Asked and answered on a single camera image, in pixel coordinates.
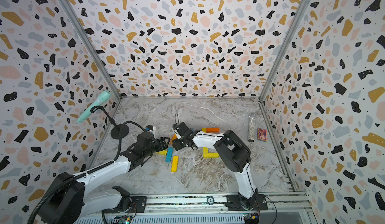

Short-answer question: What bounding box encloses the yellow block horizontal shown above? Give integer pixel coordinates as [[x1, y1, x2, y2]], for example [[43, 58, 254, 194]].
[[157, 150, 167, 156]]

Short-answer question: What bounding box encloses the orange block vertical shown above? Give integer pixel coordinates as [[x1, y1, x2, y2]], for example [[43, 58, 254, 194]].
[[170, 134, 177, 143]]

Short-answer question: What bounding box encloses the teal block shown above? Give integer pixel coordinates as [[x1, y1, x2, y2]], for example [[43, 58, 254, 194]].
[[165, 147, 173, 163]]

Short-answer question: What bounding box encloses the yellow block bottom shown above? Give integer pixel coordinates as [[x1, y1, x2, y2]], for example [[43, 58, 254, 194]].
[[171, 156, 178, 172]]

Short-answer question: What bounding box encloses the orange block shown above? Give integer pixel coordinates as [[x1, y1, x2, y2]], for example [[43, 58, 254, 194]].
[[206, 128, 220, 133]]

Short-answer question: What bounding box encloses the yellow block top vertical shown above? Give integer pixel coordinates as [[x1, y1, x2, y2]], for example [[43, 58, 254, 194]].
[[203, 152, 219, 158]]

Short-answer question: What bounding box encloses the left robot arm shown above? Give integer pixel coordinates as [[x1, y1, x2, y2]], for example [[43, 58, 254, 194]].
[[28, 131, 171, 224]]

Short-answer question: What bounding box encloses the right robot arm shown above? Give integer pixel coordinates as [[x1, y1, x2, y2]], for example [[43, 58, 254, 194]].
[[172, 122, 258, 209]]

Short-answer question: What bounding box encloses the black microphone stand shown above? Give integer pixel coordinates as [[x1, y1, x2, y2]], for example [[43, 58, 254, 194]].
[[92, 106, 129, 140]]

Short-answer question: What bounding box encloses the mint green microphone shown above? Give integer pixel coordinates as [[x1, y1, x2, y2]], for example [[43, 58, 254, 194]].
[[77, 91, 111, 124]]

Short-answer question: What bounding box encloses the glitter filled clear tube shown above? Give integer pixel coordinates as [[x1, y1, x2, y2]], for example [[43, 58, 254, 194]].
[[248, 113, 256, 143]]

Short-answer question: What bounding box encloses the red playing card box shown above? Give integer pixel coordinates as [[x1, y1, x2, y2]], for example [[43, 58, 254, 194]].
[[257, 128, 268, 142]]

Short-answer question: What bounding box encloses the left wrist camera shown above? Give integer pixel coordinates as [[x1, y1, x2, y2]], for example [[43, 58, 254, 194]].
[[145, 125, 158, 136]]

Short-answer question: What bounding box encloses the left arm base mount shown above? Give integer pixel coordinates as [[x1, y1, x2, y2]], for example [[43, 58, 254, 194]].
[[115, 196, 147, 214]]

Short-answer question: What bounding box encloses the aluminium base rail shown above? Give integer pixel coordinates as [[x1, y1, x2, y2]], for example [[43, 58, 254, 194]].
[[75, 192, 317, 224]]

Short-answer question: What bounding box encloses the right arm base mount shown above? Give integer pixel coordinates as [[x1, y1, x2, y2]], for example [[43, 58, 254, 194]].
[[225, 194, 268, 212]]

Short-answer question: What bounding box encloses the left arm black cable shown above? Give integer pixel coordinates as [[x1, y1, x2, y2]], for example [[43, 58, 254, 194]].
[[27, 121, 146, 224]]

